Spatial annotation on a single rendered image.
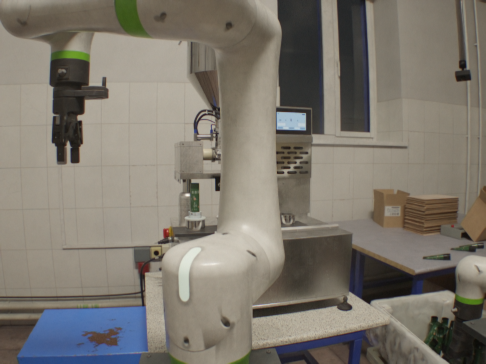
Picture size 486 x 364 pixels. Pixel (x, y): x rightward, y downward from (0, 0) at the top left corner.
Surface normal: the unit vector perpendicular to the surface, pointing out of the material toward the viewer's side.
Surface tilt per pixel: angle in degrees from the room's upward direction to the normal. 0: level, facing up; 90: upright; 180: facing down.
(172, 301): 90
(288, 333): 0
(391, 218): 90
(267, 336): 0
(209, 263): 45
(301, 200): 90
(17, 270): 90
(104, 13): 122
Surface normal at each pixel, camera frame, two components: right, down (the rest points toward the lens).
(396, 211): -0.09, 0.08
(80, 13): -0.48, 0.58
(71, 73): 0.55, 0.07
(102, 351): 0.00, -1.00
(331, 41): 0.26, 0.07
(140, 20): -0.42, 0.76
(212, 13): 0.25, 0.65
